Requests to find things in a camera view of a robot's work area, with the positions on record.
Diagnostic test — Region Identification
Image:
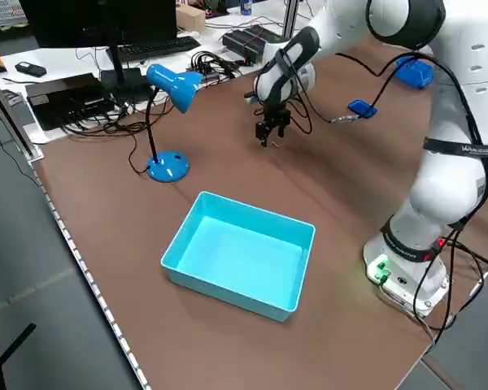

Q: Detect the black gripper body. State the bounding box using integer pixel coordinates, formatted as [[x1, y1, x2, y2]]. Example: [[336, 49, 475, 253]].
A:
[[259, 99, 292, 124]]

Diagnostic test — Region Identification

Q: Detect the turquoise plastic box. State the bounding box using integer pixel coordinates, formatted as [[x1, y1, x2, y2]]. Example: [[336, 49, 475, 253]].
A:
[[160, 190, 316, 324]]

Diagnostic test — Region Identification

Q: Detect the brown cardboard box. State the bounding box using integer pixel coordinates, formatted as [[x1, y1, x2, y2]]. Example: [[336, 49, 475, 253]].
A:
[[175, 6, 207, 33]]

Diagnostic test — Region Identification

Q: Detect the blue storage box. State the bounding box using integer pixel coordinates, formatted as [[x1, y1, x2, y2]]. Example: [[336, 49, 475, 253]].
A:
[[392, 55, 435, 91]]

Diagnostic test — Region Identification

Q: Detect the black flat electronics box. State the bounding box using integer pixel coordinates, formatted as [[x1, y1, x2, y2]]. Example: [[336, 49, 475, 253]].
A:
[[25, 72, 118, 132]]

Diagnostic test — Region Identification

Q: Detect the black finned power supply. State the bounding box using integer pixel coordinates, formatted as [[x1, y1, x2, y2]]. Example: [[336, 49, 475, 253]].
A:
[[222, 30, 268, 65], [243, 24, 289, 45]]

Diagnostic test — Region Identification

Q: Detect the blue desk lamp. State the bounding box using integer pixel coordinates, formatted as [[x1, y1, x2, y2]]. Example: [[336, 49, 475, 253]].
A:
[[145, 63, 203, 184]]

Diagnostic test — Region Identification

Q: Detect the black keyboard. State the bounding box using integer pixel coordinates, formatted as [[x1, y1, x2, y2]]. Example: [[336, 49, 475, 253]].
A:
[[116, 35, 203, 64]]

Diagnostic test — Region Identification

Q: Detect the black computer monitor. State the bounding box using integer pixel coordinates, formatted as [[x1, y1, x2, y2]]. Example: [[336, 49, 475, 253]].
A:
[[19, 0, 178, 95]]

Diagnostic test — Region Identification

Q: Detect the small black handheld device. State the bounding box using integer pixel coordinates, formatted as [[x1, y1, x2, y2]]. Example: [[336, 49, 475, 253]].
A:
[[15, 61, 47, 78]]

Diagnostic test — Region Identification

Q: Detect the grey mesh basket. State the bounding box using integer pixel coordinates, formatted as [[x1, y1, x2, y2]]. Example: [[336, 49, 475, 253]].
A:
[[0, 0, 28, 20]]

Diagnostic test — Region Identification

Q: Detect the aluminium profile post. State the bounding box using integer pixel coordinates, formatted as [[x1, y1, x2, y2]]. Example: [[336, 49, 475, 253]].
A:
[[282, 0, 305, 41]]

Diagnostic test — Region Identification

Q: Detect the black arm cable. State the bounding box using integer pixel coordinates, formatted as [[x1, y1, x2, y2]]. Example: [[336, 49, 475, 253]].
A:
[[282, 48, 488, 261]]

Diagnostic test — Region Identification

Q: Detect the black lamp cable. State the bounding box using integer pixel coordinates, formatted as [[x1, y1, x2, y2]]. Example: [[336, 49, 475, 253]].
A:
[[128, 128, 152, 176]]

